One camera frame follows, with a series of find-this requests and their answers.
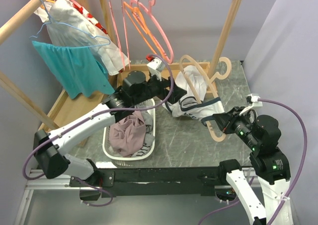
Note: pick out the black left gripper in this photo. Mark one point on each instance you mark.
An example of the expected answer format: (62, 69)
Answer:
(163, 84)

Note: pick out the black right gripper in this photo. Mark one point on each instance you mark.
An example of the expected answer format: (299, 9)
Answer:
(223, 119)

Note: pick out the thick pink plastic hanger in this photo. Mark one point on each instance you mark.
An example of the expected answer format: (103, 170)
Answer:
(148, 10)

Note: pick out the beige wooden hanger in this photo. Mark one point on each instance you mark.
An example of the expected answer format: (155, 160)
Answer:
(201, 82)

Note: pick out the mauve tank top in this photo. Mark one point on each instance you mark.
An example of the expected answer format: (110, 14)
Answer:
(127, 136)

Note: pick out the black white striped tank top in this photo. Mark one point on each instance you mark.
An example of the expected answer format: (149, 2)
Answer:
(144, 151)

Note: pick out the orange plastic hanger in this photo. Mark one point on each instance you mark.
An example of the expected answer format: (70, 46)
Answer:
(137, 18)

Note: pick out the thin pink wire hanger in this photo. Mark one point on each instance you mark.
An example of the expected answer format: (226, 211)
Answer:
(116, 33)

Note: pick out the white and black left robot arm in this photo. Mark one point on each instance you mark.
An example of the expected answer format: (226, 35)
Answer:
(51, 149)

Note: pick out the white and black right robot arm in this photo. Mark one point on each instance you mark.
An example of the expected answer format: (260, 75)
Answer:
(269, 163)

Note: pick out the white perforated plastic basket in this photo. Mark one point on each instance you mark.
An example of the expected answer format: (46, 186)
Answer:
(108, 150)

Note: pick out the teal garment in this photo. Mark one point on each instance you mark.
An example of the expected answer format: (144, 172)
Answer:
(75, 68)

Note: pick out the wooden left clothes rack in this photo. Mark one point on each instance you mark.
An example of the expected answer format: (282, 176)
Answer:
(24, 67)

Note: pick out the white shirt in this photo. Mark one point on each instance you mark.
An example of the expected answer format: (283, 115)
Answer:
(84, 36)

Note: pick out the white red patterned garment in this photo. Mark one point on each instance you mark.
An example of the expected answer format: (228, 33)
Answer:
(92, 19)

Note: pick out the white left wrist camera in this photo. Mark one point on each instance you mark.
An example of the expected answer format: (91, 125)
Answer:
(155, 66)

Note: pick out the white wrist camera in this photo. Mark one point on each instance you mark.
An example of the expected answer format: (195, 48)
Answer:
(253, 102)
(155, 66)

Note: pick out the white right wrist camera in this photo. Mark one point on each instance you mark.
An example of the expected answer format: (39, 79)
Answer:
(253, 102)

